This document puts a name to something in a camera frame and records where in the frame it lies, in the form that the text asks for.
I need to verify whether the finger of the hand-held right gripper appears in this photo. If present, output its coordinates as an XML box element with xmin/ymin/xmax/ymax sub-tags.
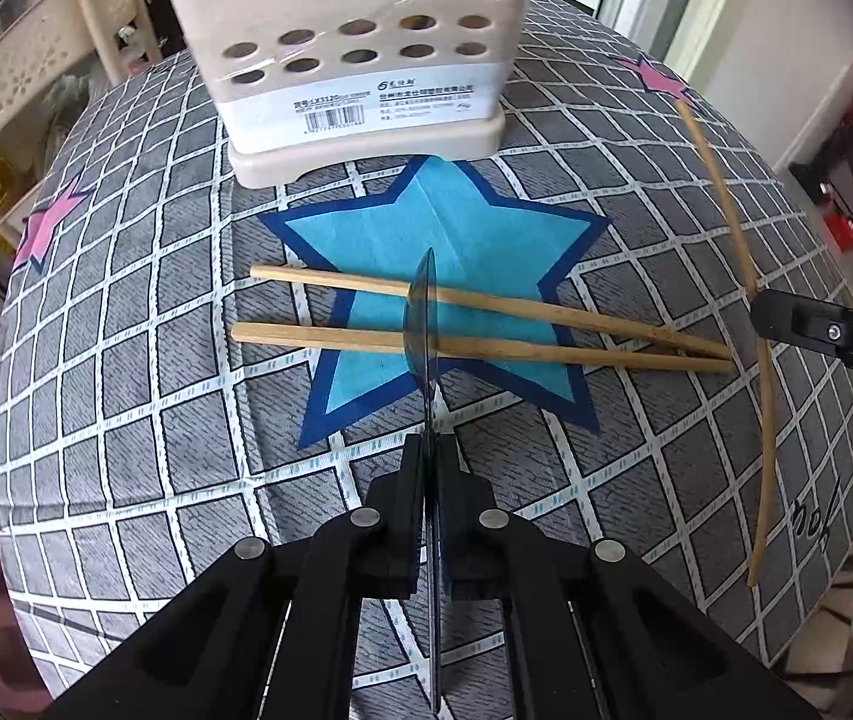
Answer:
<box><xmin>749</xmin><ymin>288</ymin><xmax>853</xmax><ymax>395</ymax></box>

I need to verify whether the beige plastic storage cart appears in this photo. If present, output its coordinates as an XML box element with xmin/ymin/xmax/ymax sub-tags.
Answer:
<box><xmin>0</xmin><ymin>0</ymin><xmax>166</xmax><ymax>167</ymax></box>

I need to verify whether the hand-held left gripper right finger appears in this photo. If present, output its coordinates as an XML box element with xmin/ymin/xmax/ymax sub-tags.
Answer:
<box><xmin>433</xmin><ymin>431</ymin><xmax>825</xmax><ymax>720</ymax></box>

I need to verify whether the blue star cutout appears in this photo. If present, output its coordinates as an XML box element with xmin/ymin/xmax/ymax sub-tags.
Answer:
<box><xmin>256</xmin><ymin>153</ymin><xmax>612</xmax><ymax>452</ymax></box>

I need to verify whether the grey checked tablecloth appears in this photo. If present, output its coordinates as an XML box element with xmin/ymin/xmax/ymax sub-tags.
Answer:
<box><xmin>0</xmin><ymin>0</ymin><xmax>853</xmax><ymax>720</ymax></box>

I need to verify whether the bamboo chopstick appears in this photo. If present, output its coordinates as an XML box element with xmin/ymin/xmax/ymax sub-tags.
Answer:
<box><xmin>675</xmin><ymin>99</ymin><xmax>788</xmax><ymax>589</ymax></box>
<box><xmin>250</xmin><ymin>263</ymin><xmax>732</xmax><ymax>361</ymax></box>
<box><xmin>232</xmin><ymin>321</ymin><xmax>737</xmax><ymax>376</ymax></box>

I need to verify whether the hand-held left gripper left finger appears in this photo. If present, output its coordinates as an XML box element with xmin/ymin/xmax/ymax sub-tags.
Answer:
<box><xmin>43</xmin><ymin>431</ymin><xmax>428</xmax><ymax>720</ymax></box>

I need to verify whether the beige plastic utensil holder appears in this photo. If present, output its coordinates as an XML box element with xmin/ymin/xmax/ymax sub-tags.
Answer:
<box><xmin>147</xmin><ymin>0</ymin><xmax>545</xmax><ymax>189</ymax></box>

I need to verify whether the dark translucent plastic spoon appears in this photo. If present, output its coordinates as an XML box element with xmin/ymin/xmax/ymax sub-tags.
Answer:
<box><xmin>401</xmin><ymin>246</ymin><xmax>447</xmax><ymax>718</ymax></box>

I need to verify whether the pink star cutout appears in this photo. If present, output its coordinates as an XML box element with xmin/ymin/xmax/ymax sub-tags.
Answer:
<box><xmin>12</xmin><ymin>172</ymin><xmax>94</xmax><ymax>275</ymax></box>
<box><xmin>616</xmin><ymin>52</ymin><xmax>698</xmax><ymax>107</ymax></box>

